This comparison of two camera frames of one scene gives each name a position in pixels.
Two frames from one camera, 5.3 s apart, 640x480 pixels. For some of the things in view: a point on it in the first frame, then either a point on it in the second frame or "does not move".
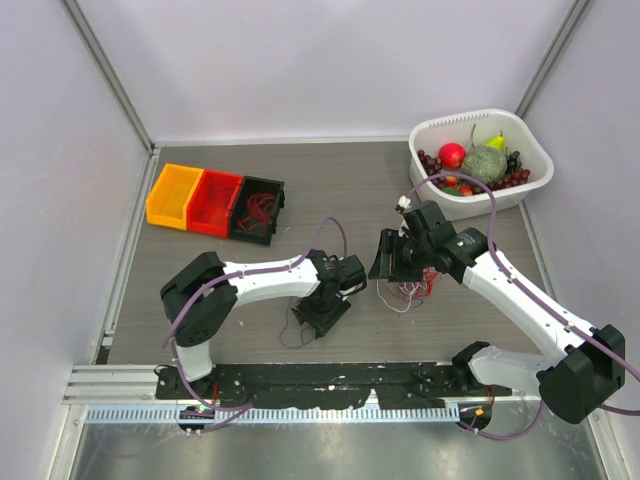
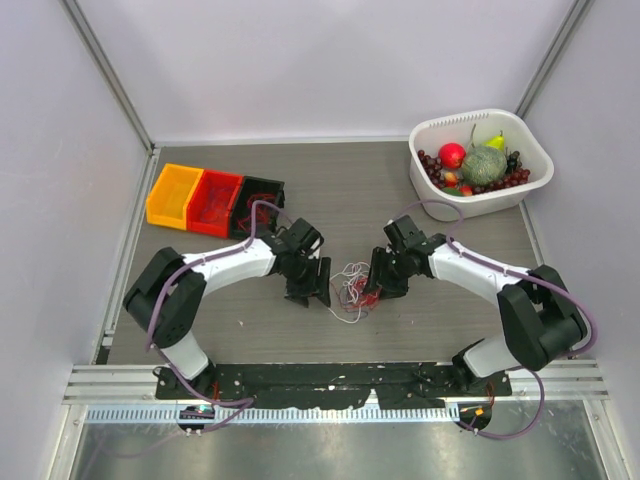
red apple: [452, 155] does not move
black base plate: [318, 384] does not move
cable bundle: [414, 290] -> [353, 295]
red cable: [259, 206] does not move
